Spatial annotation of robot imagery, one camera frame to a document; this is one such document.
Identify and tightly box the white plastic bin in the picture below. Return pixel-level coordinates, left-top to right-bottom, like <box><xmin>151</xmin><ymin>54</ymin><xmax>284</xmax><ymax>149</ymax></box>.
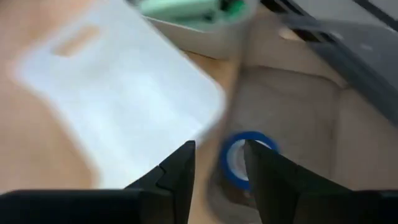
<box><xmin>12</xmin><ymin>0</ymin><xmax>227</xmax><ymax>190</ymax></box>

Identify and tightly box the mint green stapler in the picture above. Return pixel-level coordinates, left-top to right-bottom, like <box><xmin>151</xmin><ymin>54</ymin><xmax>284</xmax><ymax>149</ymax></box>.
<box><xmin>138</xmin><ymin>0</ymin><xmax>224</xmax><ymax>24</ymax></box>

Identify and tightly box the light blue tape roll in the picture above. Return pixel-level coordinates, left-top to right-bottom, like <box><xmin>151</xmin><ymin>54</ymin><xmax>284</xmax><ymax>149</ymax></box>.
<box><xmin>218</xmin><ymin>130</ymin><xmax>280</xmax><ymax>191</ymax></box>

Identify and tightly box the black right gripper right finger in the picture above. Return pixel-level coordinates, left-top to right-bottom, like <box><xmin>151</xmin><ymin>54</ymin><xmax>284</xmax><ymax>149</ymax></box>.
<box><xmin>243</xmin><ymin>139</ymin><xmax>351</xmax><ymax>224</ymax></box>

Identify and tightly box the light grey plastic bin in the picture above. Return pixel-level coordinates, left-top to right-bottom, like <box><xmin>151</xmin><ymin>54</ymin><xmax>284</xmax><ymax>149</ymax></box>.
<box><xmin>136</xmin><ymin>0</ymin><xmax>261</xmax><ymax>62</ymax></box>

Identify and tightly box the dark transparent plastic bin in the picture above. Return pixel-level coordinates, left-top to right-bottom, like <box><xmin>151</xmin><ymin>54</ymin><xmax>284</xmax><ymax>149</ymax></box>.
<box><xmin>203</xmin><ymin>0</ymin><xmax>398</xmax><ymax>224</ymax></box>

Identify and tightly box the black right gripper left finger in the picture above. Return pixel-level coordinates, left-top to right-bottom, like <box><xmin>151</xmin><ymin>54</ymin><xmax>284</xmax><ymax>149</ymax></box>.
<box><xmin>124</xmin><ymin>139</ymin><xmax>197</xmax><ymax>224</ymax></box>

